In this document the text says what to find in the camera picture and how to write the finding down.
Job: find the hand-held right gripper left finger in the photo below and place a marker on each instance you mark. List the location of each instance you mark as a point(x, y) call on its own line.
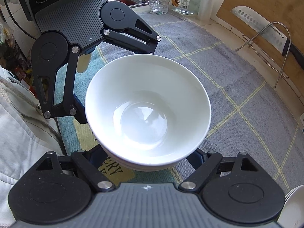
point(87, 166)

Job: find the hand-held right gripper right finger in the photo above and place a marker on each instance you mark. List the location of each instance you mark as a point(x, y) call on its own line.
point(197, 160)

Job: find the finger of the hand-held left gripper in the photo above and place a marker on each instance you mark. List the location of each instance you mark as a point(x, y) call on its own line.
point(142, 40)
point(71, 87)

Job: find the plain white bowl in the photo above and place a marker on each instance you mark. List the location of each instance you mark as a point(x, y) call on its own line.
point(147, 104)

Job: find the small deep white plate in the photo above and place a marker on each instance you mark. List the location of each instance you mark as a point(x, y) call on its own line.
point(296, 211)

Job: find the steel sink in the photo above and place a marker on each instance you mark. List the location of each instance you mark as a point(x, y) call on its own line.
point(125, 1)

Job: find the clear drinking glass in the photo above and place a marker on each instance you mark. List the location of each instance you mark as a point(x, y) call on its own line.
point(158, 0)

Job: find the grey blue printed towel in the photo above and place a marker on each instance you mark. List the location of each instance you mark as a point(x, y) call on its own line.
point(225, 99)

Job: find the person's white jacket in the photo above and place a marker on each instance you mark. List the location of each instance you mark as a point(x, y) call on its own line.
point(19, 135)

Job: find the tall clear plastic roll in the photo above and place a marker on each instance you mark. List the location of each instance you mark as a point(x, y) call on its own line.
point(209, 0)

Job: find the bamboo cutting board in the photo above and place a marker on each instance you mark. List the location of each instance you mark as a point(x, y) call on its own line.
point(268, 4)

